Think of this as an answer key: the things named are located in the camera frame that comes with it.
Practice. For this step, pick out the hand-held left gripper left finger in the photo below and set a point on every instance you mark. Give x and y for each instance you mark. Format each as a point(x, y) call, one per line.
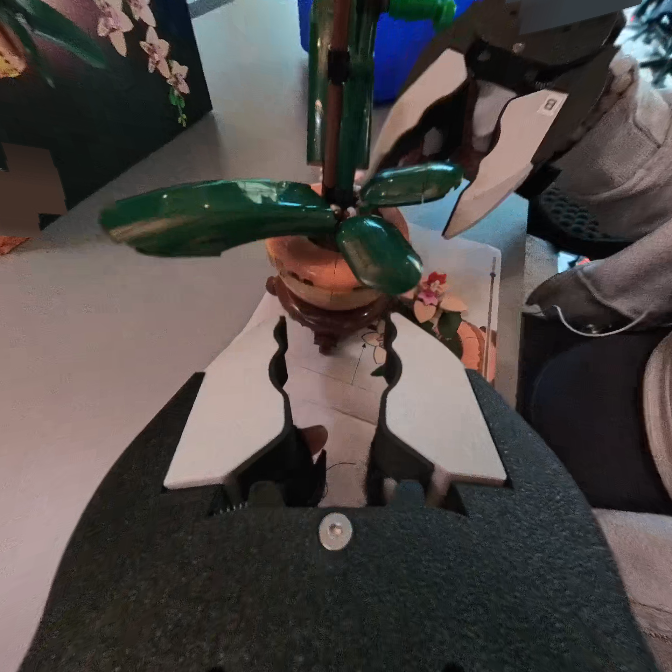
point(225, 420)

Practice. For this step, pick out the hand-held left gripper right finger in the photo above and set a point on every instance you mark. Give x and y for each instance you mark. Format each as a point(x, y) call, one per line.
point(441, 420)

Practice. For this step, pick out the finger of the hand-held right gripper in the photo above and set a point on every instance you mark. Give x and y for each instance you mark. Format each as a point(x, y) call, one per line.
point(414, 99)
point(517, 147)

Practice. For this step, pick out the toy brick orchid plant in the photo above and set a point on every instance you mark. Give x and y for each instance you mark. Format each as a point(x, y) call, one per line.
point(210, 215)

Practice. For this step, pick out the person's right forearm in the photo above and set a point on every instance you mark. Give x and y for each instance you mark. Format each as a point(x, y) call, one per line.
point(624, 136)

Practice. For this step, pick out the grey desk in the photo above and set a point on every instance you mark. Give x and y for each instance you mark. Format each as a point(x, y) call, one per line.
point(105, 341)

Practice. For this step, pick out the blue plastic bin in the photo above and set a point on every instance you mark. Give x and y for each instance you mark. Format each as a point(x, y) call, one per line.
point(399, 52)

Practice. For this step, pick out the black mesh office chair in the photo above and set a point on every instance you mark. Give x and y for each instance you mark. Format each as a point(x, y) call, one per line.
point(569, 220)

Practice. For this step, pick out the instruction booklet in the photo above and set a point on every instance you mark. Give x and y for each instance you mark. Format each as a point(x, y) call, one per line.
point(464, 262)

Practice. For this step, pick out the person's leg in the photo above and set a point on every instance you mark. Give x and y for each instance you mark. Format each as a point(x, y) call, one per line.
point(593, 420)

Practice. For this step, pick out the orange paper piece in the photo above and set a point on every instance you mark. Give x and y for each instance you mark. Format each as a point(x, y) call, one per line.
point(11, 244)

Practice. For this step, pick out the black orchid picture box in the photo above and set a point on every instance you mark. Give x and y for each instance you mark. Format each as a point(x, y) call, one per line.
point(105, 105)

